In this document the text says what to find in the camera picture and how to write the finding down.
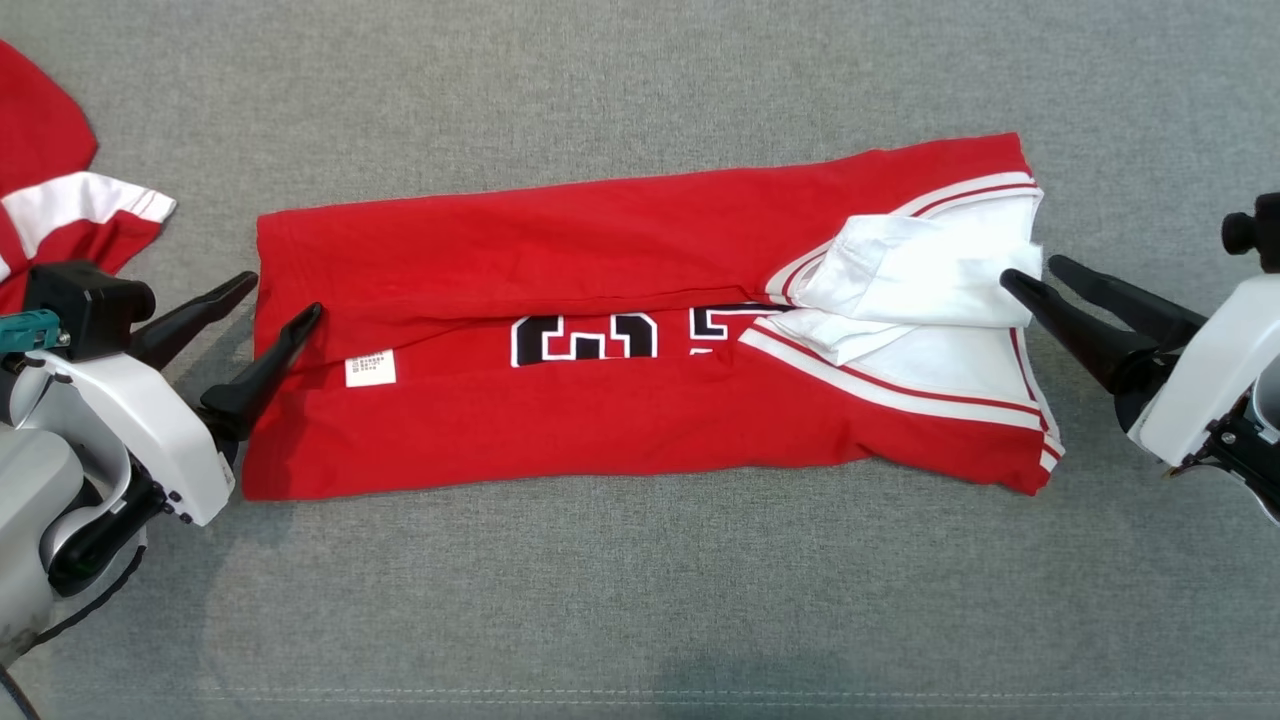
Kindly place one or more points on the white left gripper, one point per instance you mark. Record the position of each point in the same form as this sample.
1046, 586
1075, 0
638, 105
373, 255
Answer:
160, 440

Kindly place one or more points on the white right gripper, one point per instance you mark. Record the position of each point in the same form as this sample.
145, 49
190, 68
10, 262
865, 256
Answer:
1200, 400

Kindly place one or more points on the red shorts white side stripe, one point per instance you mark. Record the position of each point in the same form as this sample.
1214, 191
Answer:
40, 130

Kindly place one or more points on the red Bulls basketball jersey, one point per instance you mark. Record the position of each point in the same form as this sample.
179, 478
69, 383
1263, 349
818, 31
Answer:
620, 250

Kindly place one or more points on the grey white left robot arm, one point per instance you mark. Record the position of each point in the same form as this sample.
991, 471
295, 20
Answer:
30, 500

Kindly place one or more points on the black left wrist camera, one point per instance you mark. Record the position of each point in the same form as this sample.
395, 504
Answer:
90, 305

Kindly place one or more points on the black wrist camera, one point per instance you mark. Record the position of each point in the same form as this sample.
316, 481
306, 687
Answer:
1255, 230
90, 305

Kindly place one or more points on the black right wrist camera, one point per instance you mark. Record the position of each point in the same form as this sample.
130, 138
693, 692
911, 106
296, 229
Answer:
1255, 230

